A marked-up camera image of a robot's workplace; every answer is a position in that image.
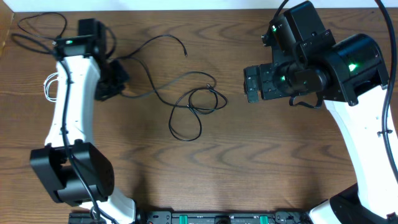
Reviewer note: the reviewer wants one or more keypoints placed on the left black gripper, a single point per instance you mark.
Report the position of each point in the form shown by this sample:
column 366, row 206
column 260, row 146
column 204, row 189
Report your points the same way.
column 123, row 76

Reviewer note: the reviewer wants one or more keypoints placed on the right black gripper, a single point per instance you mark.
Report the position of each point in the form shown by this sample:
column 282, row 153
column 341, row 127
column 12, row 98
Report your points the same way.
column 268, row 89

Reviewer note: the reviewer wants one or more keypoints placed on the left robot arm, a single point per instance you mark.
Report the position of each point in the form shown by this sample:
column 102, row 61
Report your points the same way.
column 69, row 166

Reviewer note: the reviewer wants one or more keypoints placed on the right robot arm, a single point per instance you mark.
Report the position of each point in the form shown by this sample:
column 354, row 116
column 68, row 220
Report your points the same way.
column 350, row 78

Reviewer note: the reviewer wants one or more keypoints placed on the cardboard box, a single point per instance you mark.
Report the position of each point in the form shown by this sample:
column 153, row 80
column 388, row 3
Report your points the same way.
column 6, row 19

